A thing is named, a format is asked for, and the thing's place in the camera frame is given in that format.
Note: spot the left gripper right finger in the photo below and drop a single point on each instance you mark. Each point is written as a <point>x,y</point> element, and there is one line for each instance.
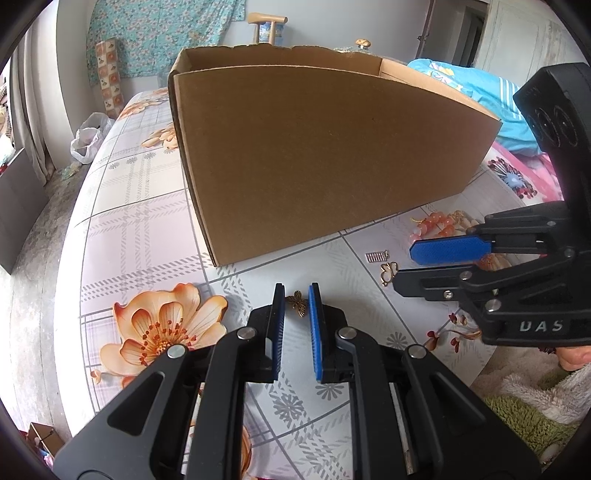
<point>412,417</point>

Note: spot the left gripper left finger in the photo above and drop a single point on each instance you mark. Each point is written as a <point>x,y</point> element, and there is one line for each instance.
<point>182,417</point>

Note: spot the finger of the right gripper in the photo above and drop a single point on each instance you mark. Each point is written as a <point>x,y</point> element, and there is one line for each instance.
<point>450,250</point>
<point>433,284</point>

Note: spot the small silver spring clip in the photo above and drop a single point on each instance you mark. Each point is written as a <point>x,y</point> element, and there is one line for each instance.
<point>377,256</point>

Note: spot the person right hand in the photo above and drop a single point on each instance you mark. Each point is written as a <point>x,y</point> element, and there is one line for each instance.
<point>573,358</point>

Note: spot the green white fuzzy sleeve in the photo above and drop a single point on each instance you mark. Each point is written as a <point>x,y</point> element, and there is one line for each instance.
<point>541,402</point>

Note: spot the pink floral blanket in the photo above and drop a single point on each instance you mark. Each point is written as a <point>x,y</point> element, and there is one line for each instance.
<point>532,179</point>

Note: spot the brown cardboard box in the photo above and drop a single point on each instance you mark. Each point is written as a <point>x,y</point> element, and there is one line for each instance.
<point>281,145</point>

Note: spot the small figurine bottle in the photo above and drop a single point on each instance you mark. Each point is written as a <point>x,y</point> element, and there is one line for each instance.
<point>363,44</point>

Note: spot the white plastic bag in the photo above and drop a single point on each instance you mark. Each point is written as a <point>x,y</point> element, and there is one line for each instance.
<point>89,137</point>

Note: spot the blue water jug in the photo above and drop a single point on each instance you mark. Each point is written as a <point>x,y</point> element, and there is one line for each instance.
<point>270,32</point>

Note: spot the wooden chair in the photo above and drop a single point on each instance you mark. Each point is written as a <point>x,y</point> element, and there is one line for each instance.
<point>255,18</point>

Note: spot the grey curtain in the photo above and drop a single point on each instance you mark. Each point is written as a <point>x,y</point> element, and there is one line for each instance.
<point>31,88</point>

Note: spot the checkered rolled mat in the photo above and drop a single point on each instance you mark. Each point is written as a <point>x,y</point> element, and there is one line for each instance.
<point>108,77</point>

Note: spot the black right camera module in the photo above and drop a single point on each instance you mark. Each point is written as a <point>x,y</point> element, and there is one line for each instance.
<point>555,103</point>

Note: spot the teal floral wall cloth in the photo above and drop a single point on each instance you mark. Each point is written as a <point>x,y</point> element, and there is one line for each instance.
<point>150,34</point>

